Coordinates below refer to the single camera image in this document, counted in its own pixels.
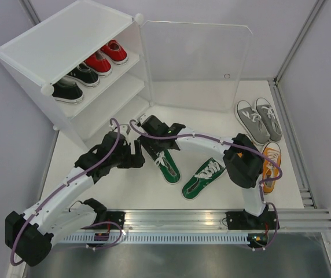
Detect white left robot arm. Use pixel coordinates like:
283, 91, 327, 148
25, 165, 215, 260
5, 130, 145, 266

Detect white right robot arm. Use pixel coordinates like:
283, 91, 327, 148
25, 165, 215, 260
130, 115, 282, 229

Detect aluminium mounting rail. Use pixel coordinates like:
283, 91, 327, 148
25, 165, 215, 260
55, 207, 331, 232

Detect red sneaker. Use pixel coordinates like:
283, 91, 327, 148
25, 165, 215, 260
84, 50, 112, 77
100, 39, 128, 65

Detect right grey sneaker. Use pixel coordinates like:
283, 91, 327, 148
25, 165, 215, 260
255, 97, 282, 142

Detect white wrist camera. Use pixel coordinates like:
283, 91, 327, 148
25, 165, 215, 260
129, 114, 148, 127
109, 118, 131, 139

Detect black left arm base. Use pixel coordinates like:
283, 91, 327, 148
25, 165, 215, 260
93, 211, 126, 230

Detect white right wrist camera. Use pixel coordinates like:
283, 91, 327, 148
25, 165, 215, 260
129, 114, 148, 127

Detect right orange sneaker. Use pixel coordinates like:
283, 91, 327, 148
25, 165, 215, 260
263, 142, 281, 194

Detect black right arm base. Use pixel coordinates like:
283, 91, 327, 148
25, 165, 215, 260
226, 210, 278, 231

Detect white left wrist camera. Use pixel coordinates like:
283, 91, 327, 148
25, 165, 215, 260
109, 118, 131, 139

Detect white plastic shoe cabinet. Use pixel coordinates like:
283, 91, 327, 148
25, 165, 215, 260
0, 1, 151, 148

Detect grey sneaker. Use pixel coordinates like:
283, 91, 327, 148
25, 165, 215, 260
255, 97, 282, 142
235, 100, 270, 145

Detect aluminium corner frame post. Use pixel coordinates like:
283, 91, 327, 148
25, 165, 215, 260
269, 1, 327, 210

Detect green sneaker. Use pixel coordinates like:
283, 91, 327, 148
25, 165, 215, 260
143, 146, 181, 184
182, 158, 226, 200

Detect left grey sneaker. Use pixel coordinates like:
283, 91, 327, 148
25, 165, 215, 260
235, 100, 270, 145

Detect black sneaker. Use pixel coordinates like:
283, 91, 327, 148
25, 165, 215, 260
52, 79, 84, 104
66, 63, 100, 87

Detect white slotted cable duct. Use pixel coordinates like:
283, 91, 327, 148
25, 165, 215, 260
60, 231, 250, 245

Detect clear acrylic cabinet door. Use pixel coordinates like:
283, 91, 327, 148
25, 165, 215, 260
141, 21, 253, 112

